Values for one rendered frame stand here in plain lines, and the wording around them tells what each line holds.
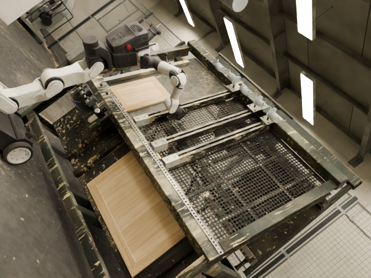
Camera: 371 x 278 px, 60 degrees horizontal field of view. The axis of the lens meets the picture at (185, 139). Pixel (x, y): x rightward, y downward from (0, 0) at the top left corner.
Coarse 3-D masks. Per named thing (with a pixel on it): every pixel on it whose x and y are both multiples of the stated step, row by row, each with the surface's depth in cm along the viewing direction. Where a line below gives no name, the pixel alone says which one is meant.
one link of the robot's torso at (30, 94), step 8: (40, 80) 248; (8, 88) 236; (16, 88) 237; (24, 88) 238; (32, 88) 238; (40, 88) 239; (48, 88) 237; (56, 88) 240; (8, 96) 229; (16, 96) 232; (24, 96) 235; (32, 96) 239; (40, 96) 239; (48, 96) 240; (24, 104) 240
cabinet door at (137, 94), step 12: (120, 84) 306; (132, 84) 308; (144, 84) 311; (156, 84) 314; (120, 96) 294; (132, 96) 297; (144, 96) 299; (156, 96) 302; (168, 96) 304; (132, 108) 285
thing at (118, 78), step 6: (180, 66) 343; (132, 72) 319; (138, 72) 320; (144, 72) 322; (150, 72) 326; (156, 72) 331; (108, 78) 306; (114, 78) 308; (120, 78) 311; (126, 78) 315
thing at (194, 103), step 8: (232, 88) 311; (208, 96) 303; (216, 96) 305; (224, 96) 309; (232, 96) 316; (184, 104) 291; (192, 104) 291; (200, 104) 298; (208, 104) 304; (152, 112) 277; (160, 112) 280; (168, 112) 280; (136, 120) 267; (144, 120) 270; (152, 120) 276
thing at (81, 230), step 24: (24, 120) 318; (48, 120) 332; (72, 120) 320; (48, 144) 284; (72, 144) 306; (96, 144) 297; (120, 144) 285; (96, 168) 284; (72, 216) 241; (96, 264) 218; (120, 264) 238; (168, 264) 221; (192, 264) 199; (216, 264) 221
